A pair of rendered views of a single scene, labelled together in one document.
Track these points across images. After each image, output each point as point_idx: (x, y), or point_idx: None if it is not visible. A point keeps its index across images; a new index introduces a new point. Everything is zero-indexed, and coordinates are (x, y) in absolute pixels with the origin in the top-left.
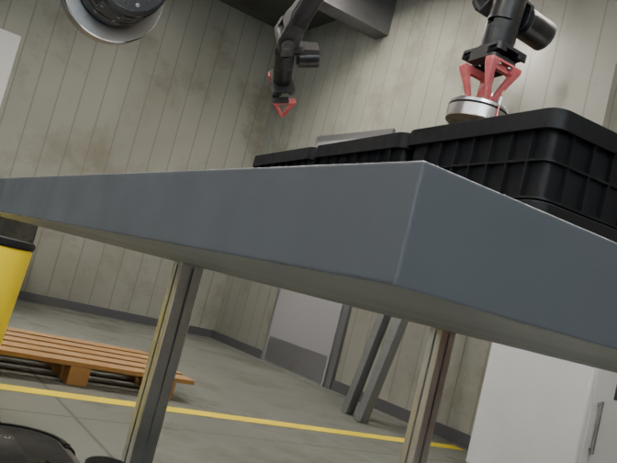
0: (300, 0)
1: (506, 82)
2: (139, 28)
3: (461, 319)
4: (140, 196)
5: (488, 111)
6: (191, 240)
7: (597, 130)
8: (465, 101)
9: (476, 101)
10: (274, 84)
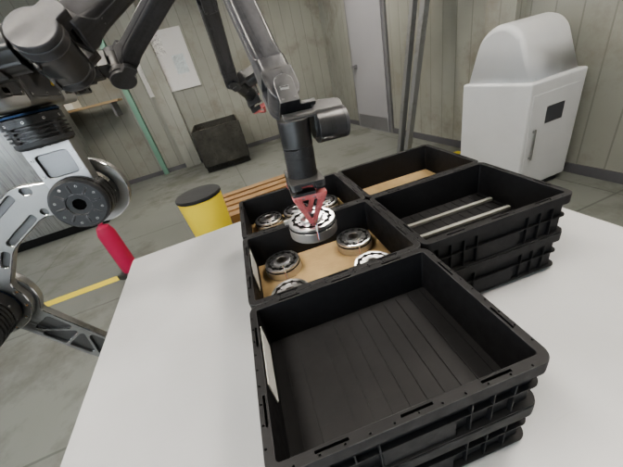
0: (216, 58)
1: (318, 204)
2: (122, 199)
3: None
4: None
5: (311, 238)
6: None
7: (319, 463)
8: (293, 233)
9: (299, 233)
10: (247, 101)
